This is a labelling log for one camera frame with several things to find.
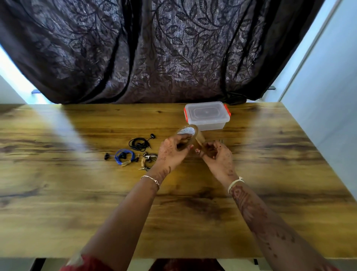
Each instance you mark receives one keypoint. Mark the dark brown leaf-pattern curtain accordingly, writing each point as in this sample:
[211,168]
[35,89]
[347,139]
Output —
[178,50]

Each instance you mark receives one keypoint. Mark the person's left forearm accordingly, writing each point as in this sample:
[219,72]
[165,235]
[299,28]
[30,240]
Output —
[128,220]

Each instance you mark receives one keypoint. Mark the person's right thumb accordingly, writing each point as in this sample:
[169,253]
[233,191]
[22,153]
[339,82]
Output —
[201,153]

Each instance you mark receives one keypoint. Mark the black coiled earphones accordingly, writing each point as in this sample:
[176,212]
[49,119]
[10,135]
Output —
[138,143]

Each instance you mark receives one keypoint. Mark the white thread wristband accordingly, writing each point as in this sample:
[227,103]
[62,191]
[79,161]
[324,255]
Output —
[234,183]

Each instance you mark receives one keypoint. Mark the brown packing tape roll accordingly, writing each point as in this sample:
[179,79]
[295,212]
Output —
[190,130]

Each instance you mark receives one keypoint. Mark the clear plastic box, orange clips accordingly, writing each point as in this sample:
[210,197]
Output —
[207,114]

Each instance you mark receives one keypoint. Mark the black earphones with tape band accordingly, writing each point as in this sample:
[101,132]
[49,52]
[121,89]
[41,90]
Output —
[148,162]

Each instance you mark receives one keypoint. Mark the red sleeve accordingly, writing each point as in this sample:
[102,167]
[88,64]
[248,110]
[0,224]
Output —
[86,264]

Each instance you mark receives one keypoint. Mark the person's left thumb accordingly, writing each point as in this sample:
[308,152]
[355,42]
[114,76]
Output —
[187,148]

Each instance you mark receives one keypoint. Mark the blue coiled earphones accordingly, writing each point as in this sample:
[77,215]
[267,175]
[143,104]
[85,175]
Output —
[121,156]

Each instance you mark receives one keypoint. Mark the person's left hand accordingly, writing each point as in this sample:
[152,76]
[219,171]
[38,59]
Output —
[167,156]

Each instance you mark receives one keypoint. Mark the person's right hand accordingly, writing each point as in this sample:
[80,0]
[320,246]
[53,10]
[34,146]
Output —
[221,163]

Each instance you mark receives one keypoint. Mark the person's right forearm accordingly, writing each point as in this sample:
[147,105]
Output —
[259,220]

